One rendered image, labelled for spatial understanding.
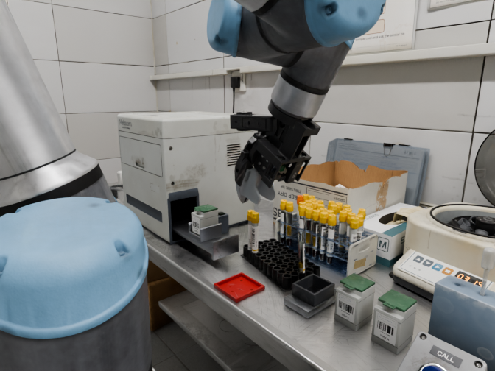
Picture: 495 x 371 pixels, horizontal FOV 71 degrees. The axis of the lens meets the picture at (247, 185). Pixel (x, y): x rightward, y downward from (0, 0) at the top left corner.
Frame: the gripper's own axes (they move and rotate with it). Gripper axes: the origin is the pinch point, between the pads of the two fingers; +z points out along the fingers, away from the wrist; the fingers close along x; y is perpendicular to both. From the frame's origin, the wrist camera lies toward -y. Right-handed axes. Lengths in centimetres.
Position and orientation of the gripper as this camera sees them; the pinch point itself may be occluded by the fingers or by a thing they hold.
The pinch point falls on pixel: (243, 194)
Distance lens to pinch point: 66.2
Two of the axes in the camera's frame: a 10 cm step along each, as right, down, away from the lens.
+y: 5.7, 6.4, -5.1
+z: -3.2, 7.5, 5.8
